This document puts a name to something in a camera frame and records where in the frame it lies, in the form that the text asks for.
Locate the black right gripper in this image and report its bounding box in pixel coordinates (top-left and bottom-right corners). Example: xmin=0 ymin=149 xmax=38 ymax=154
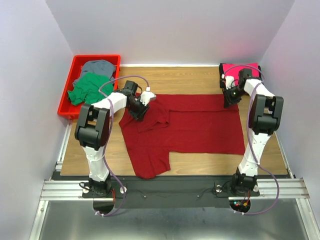
xmin=222 ymin=84 xmax=247 ymax=108

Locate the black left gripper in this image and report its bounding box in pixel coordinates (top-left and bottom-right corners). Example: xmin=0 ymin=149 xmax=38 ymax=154
xmin=126 ymin=96 xmax=150 ymax=122

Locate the dark red t shirt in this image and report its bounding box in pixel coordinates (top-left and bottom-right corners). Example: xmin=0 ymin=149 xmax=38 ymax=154
xmin=119 ymin=94 xmax=245 ymax=179

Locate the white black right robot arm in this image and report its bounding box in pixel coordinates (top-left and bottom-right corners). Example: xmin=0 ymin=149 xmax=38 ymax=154
xmin=220 ymin=65 xmax=284 ymax=195

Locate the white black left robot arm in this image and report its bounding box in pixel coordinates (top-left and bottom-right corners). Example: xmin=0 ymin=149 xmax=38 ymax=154
xmin=74 ymin=80 xmax=156 ymax=198

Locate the folded pink t shirt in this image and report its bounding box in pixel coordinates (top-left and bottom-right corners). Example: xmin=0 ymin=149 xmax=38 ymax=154
xmin=219 ymin=63 xmax=260 ymax=80

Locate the folded black t shirt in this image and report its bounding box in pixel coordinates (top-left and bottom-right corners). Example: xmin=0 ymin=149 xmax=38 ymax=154
xmin=219 ymin=63 xmax=262 ymax=89

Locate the grey t shirt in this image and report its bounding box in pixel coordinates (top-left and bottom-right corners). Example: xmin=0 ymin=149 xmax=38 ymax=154
xmin=72 ymin=59 xmax=116 ymax=87

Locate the green t shirt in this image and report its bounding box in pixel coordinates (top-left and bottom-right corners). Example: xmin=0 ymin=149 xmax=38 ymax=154
xmin=67 ymin=72 xmax=110 ymax=106

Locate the red plastic bin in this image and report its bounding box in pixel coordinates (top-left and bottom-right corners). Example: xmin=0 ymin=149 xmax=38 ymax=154
xmin=57 ymin=54 xmax=121 ymax=120

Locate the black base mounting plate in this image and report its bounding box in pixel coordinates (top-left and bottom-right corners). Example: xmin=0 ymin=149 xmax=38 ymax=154
xmin=79 ymin=175 xmax=247 ymax=210

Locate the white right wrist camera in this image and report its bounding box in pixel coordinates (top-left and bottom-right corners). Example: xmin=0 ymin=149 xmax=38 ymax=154
xmin=224 ymin=75 xmax=235 ymax=90

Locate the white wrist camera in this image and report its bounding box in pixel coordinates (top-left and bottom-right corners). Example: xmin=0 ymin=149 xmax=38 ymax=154
xmin=139 ymin=86 xmax=157 ymax=106
xmin=224 ymin=75 xmax=235 ymax=90

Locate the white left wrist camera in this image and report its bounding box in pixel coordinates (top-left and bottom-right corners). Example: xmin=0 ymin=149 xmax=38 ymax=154
xmin=139 ymin=86 xmax=157 ymax=106

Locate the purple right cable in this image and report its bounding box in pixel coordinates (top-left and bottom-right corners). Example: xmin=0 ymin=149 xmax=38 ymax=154
xmin=223 ymin=64 xmax=280 ymax=216

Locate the purple cable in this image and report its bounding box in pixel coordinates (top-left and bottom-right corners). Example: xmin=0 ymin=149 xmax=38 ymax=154
xmin=93 ymin=75 xmax=151 ymax=218
xmin=223 ymin=64 xmax=280 ymax=216

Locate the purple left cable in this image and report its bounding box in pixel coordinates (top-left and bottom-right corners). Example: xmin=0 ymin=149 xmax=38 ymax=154
xmin=93 ymin=75 xmax=151 ymax=218

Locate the aluminium frame rail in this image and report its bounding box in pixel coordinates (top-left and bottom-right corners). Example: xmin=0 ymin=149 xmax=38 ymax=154
xmin=29 ymin=119 xmax=320 ymax=240

